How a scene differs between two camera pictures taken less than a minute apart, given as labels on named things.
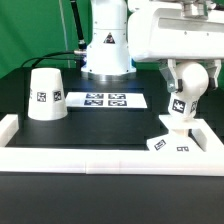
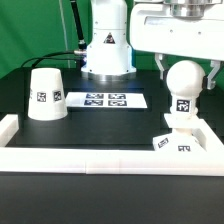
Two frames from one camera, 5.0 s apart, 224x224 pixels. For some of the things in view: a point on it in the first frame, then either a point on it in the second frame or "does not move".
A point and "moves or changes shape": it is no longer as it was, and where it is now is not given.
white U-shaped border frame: (113, 161) does not move
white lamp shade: (47, 100) does not move
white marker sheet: (106, 99) does not move
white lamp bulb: (194, 81) moves or changes shape
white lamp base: (179, 138) moves or changes shape
